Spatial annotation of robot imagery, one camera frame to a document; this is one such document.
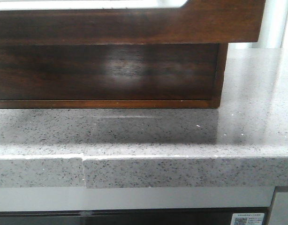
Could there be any dark wooden drawer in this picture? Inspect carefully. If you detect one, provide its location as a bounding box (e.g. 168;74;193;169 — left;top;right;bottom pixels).
0;0;265;45

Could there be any white QR code sticker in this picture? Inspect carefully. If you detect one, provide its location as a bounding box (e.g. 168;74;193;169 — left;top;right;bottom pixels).
231;213;265;225

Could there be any dark wooden drawer cabinet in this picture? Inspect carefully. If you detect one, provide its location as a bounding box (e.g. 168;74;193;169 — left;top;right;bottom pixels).
0;44;227;109

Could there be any white tray on cabinet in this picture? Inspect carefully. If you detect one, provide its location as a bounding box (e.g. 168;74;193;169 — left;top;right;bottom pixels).
0;0;187;11

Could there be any black appliance under counter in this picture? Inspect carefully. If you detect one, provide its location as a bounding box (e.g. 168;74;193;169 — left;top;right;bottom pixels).
0;207;269;225

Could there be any white cabinet panel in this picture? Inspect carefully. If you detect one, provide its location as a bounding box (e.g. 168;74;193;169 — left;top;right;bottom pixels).
268;187;288;225

